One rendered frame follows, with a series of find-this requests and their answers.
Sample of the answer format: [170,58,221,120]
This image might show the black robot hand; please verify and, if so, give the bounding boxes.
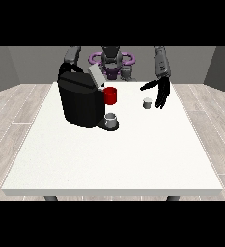
[139,75,171,110]
[57,61,85,80]

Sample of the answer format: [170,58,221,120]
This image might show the small grey coffee pod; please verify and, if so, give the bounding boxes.
[142,97,153,110]

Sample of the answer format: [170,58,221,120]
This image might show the pale grey machine lid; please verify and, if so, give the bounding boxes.
[87,63,106,89]

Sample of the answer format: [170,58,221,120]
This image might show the black coffee machine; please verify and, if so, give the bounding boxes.
[57,70,120,132]

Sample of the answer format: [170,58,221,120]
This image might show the red pod holder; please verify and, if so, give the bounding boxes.
[103,86,118,106]

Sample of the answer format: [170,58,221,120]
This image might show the grey robot trunk purple rings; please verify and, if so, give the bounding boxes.
[88,46,138,83]

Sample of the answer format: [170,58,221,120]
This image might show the small grey cup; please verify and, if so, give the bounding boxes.
[104,112,119,128]

